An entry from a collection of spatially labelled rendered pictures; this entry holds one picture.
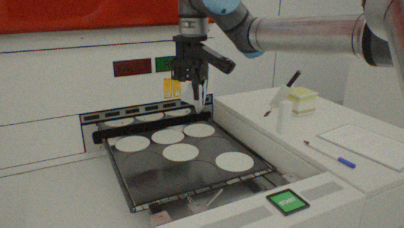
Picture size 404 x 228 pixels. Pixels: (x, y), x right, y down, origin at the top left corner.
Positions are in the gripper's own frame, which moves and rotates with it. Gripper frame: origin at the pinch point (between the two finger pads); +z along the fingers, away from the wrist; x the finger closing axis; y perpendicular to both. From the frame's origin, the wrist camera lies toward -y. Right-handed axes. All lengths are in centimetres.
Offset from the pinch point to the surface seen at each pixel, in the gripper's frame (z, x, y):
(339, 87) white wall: 74, -306, -64
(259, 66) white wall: 37, -222, 19
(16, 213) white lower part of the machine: 33, 23, 52
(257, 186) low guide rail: 16.2, 7.6, -18.1
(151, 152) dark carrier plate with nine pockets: 11.3, 8.8, 11.6
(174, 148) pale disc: 11.2, 4.3, 6.4
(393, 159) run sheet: 4.4, 4.3, -47.1
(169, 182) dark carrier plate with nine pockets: 11.3, 20.0, 0.8
